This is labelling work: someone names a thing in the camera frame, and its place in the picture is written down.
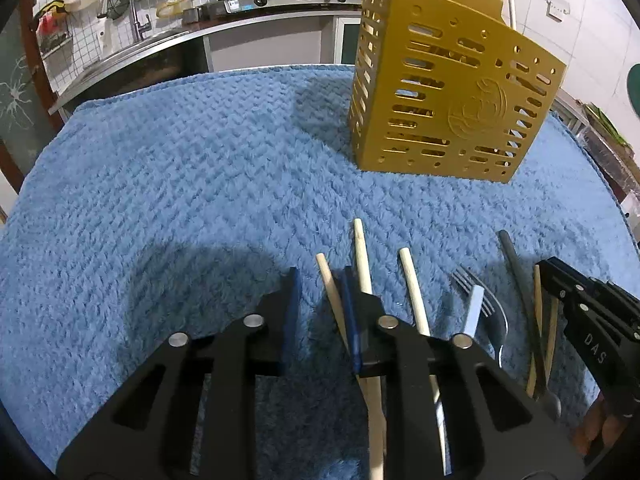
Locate pale blue handled utensil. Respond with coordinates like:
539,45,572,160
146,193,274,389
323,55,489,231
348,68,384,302
462,285,487,339

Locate brown wooden chopstick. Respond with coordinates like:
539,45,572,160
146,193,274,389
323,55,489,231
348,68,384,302
542,298,560,393
526,264,544,397

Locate white kitchen cabinet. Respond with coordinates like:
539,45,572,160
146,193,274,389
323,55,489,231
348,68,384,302
207,15,362,73

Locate steel fork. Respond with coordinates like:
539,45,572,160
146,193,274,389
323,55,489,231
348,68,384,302
452,266,511,367

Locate steel sink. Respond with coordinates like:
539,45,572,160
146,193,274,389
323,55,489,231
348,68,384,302
82,29,193,81

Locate steel faucet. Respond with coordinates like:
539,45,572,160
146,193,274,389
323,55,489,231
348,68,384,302
127,0,153,43

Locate red hanging bag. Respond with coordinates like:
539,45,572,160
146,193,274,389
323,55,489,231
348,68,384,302
39,12,68,37

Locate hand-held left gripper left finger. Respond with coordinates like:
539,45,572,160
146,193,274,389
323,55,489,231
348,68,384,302
57,267,302,480

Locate gold perforated utensil holder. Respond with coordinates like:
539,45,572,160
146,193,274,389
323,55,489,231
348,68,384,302
348,0,567,184

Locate kitchen counter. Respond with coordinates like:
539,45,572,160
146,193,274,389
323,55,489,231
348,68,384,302
47,7,363,117

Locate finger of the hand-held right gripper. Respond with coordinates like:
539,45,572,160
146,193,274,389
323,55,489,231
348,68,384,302
536,257,632,415
590,280,640,333

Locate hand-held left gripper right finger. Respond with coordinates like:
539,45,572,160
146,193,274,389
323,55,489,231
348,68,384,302
342,269,586,480

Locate cluttered side shelf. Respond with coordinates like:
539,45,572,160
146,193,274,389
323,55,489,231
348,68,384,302
550,87,640,256

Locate blue fleece blanket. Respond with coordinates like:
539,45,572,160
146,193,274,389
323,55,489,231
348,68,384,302
0,62,640,480

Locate person's right hand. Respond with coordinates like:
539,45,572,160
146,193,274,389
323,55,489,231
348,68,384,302
574,392,623,461

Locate brown framed glass door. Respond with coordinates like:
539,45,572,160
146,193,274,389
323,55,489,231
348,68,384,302
0,7,58,216

